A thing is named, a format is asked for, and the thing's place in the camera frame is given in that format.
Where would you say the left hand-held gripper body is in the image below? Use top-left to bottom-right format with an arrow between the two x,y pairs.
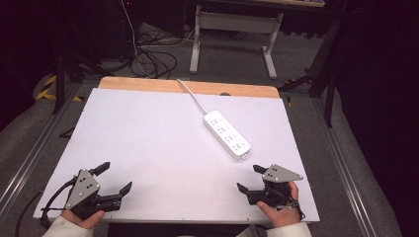
64,168 -> 124,221

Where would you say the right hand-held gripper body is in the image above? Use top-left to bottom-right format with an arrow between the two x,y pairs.
246,163 -> 304,210

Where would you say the white power strip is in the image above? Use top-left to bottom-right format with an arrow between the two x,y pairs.
203,110 -> 252,161

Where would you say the person's right hand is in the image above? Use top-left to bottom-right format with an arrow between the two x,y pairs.
256,180 -> 301,229

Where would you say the person's left hand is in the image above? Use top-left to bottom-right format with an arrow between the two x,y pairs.
60,208 -> 107,230

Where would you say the white table cover board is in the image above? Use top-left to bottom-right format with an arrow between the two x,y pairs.
33,87 -> 321,225

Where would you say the yellow black floor tape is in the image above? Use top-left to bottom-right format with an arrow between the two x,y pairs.
35,74 -> 84,103

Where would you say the black tripod stand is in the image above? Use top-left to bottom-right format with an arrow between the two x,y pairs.
48,0 -> 117,116

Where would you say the black metal stand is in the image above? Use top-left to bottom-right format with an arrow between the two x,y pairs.
278,16 -> 342,128

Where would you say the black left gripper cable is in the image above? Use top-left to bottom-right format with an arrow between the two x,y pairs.
39,176 -> 79,229

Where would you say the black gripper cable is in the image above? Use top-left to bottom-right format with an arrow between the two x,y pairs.
39,176 -> 79,229
276,197 -> 306,221

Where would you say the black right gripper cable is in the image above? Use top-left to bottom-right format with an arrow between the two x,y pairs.
276,197 -> 306,221

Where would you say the aluminium floor rail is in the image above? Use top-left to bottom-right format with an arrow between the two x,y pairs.
0,82 -> 83,211
310,97 -> 379,237

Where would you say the white power strip cable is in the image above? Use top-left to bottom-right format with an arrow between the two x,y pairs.
176,78 -> 210,116

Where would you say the black floor cable bundle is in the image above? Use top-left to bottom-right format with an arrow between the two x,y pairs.
129,31 -> 179,80

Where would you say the white floor cable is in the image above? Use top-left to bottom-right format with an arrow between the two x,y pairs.
120,0 -> 156,79

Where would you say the white metal desk frame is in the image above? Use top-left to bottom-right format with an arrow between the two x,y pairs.
189,4 -> 285,80

